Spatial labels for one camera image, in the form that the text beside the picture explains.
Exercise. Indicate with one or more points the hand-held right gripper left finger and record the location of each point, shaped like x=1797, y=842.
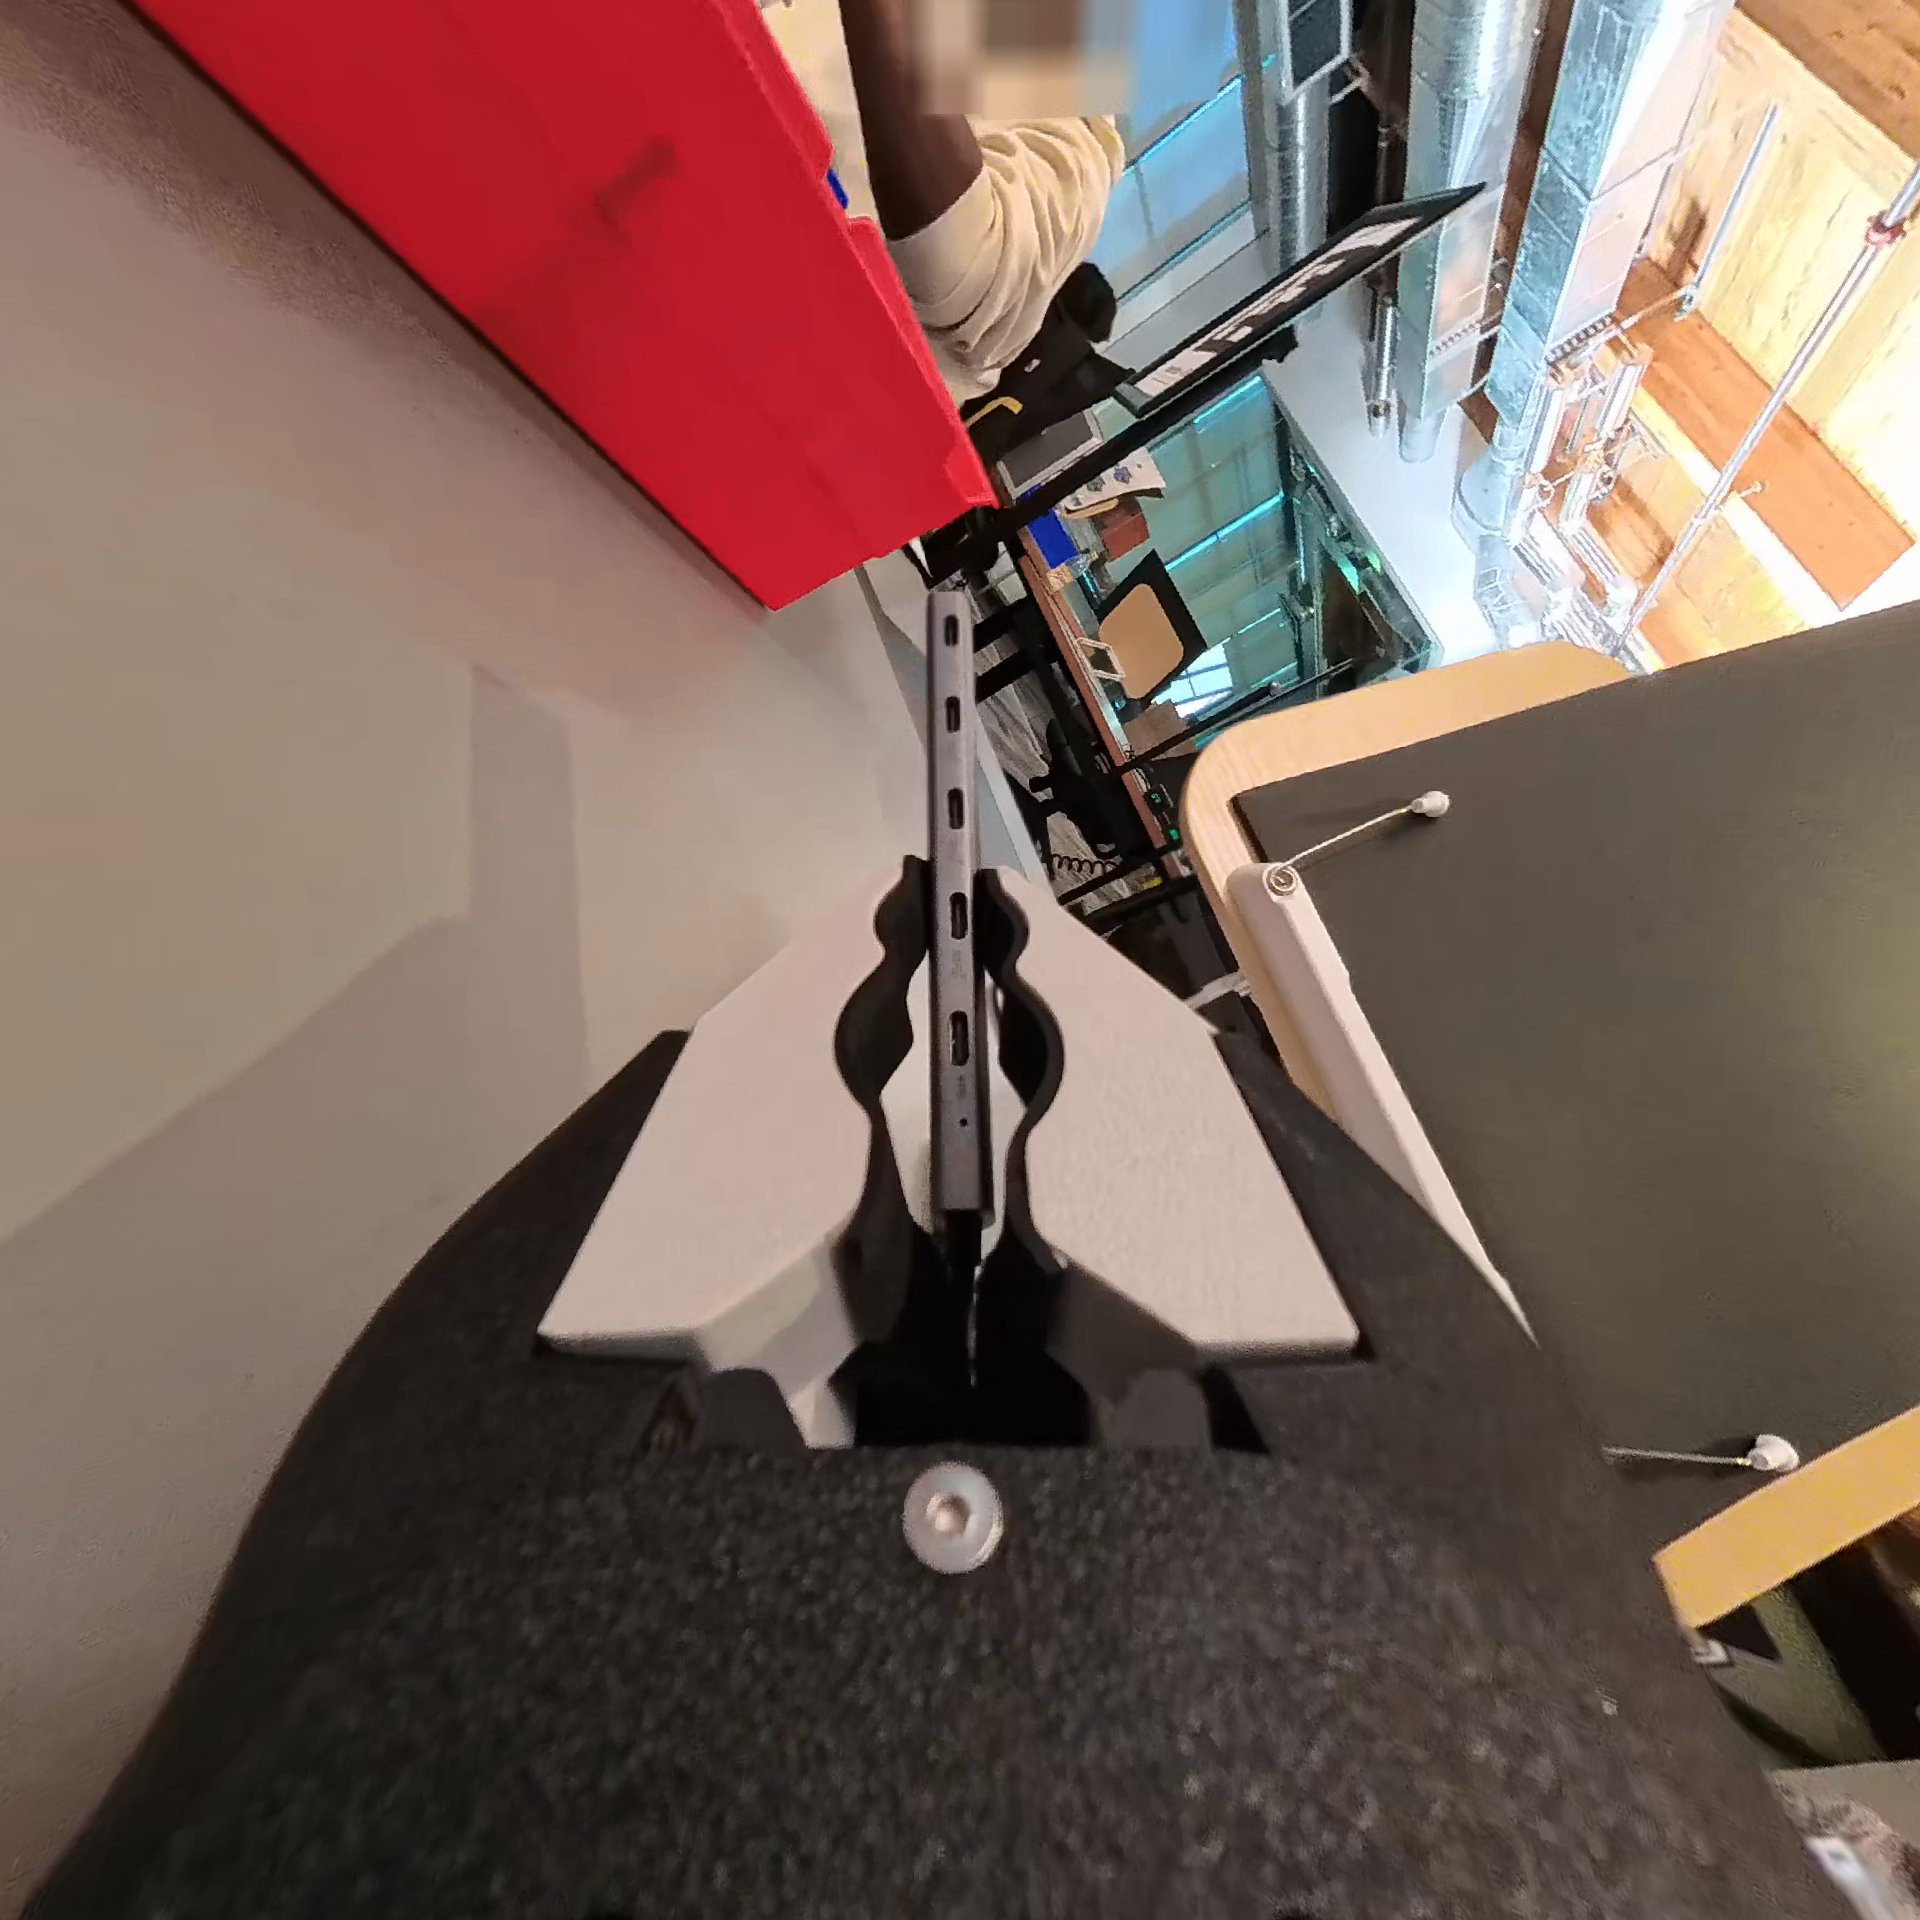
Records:
x=735, y=1171

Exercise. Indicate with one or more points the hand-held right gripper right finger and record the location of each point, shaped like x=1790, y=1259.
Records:
x=1184, y=1171

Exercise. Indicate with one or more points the silver USB hub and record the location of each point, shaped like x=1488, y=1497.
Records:
x=961, y=960

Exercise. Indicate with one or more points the grey desk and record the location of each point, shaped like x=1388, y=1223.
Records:
x=224, y=675

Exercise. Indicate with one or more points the white bar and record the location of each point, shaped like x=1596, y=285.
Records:
x=1320, y=1019

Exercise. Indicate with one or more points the black panel wooden edge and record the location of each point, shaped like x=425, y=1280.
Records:
x=1652, y=1050

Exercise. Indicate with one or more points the black framed marker sign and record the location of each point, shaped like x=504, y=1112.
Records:
x=1307, y=292

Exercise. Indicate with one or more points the red plastic bin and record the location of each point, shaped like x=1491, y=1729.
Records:
x=525, y=224

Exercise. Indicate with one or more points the metal ceiling pipe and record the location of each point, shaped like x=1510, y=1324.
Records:
x=1785, y=388

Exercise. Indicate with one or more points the white air vent grille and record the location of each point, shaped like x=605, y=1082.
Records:
x=1320, y=37

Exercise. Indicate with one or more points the silver ventilation duct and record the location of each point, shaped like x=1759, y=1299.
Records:
x=1463, y=149
x=1606, y=181

